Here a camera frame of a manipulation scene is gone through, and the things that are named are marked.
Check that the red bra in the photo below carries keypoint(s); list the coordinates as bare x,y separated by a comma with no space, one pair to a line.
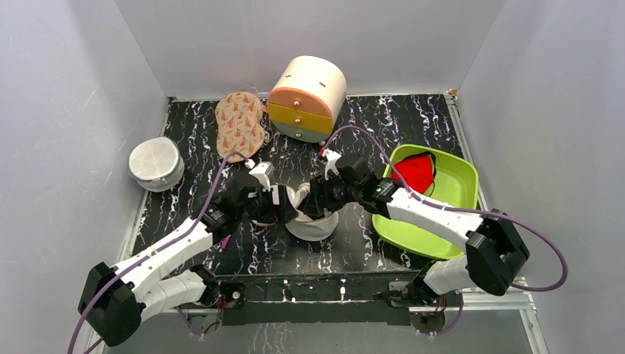
419,171

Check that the round drawer cabinet orange yellow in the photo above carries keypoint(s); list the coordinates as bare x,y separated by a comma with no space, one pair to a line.
307,99

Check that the white mesh laundry bag beige zipper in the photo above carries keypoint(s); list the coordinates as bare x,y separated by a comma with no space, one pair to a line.
303,226

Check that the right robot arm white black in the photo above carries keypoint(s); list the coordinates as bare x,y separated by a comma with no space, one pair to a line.
494,252

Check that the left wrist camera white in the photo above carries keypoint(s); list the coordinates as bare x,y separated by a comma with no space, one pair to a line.
262,172

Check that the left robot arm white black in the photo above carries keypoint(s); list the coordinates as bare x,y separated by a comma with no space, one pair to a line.
117,299

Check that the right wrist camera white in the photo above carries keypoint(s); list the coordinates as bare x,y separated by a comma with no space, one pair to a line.
331,158

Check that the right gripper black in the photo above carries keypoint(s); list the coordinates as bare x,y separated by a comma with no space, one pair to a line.
318,196

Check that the aluminium frame rail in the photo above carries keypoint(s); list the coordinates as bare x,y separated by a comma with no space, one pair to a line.
477,299

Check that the peach patterned fabric pouch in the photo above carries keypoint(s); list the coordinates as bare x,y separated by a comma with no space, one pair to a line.
239,124

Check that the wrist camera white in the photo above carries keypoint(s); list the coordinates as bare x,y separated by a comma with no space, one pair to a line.
331,158
262,172

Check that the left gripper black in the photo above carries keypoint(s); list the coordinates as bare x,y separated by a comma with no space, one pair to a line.
279,213

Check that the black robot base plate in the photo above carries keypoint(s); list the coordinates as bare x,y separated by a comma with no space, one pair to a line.
320,298

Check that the pink white marker pen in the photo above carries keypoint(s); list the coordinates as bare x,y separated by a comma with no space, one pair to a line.
224,243

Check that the white mesh laundry bag grey trim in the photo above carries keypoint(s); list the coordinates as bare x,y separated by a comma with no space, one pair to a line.
156,164

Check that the green plastic basin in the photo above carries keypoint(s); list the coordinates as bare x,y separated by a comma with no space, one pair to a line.
456,183

